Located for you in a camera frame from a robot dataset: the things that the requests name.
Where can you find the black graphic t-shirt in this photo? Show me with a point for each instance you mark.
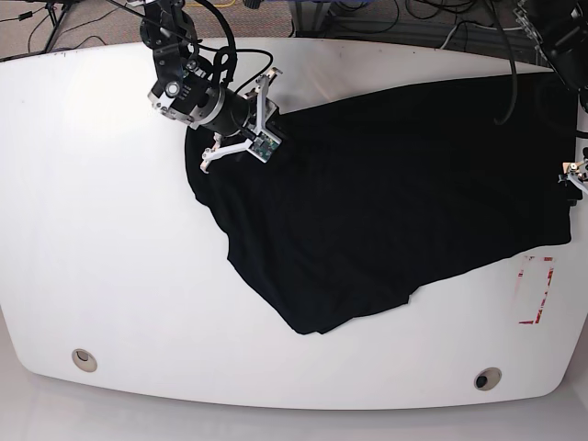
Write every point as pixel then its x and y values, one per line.
pixel 372 197

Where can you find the white black slim gripper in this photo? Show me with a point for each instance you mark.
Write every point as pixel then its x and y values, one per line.
pixel 573 179

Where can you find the red tape rectangle marking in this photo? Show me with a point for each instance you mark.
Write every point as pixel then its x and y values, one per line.
pixel 531 288

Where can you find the white black large gripper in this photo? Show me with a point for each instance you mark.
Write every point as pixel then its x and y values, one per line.
pixel 236 120

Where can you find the left table cable grommet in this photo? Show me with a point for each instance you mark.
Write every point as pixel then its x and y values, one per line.
pixel 84 360

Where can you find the black tripod stand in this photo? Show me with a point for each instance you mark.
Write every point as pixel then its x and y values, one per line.
pixel 57 12

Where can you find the table cable grommet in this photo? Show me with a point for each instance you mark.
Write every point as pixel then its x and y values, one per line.
pixel 84 360
pixel 487 379

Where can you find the slim black robot arm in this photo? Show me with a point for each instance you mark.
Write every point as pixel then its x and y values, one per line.
pixel 559 29

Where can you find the wrist camera on large arm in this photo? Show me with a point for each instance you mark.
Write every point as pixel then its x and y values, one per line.
pixel 263 147

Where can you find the large black robot arm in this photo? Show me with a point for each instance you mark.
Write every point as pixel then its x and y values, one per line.
pixel 196 91

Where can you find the right table cable grommet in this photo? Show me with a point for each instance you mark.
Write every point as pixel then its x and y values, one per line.
pixel 487 379

